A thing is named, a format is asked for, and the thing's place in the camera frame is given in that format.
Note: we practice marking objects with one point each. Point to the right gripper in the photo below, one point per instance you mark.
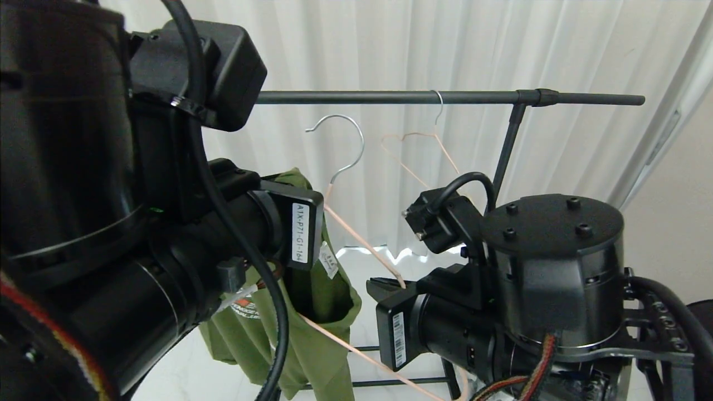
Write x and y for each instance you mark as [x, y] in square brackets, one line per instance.
[451, 323]

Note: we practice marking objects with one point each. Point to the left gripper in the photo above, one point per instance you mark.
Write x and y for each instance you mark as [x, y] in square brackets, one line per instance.
[278, 223]

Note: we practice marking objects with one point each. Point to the pink clothes hanger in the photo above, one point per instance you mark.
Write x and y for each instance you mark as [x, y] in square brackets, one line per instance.
[445, 152]
[362, 243]

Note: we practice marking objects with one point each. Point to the green long-sleeved shirt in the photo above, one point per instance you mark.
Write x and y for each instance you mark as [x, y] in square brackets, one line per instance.
[317, 356]

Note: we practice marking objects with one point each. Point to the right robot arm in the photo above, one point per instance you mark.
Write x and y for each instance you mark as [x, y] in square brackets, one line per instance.
[557, 267]

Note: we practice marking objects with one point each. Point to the black clothes rack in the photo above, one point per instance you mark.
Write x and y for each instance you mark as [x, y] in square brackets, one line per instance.
[390, 97]

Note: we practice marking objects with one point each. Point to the white curtain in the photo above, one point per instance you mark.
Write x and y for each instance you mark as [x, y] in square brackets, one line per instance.
[445, 44]

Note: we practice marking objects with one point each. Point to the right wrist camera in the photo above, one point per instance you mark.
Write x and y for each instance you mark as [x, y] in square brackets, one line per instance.
[445, 223]

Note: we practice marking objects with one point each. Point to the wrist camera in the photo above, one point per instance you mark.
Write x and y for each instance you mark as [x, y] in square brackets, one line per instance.
[445, 223]
[228, 72]

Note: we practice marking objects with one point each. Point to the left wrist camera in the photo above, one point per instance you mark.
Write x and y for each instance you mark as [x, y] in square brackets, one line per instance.
[228, 72]

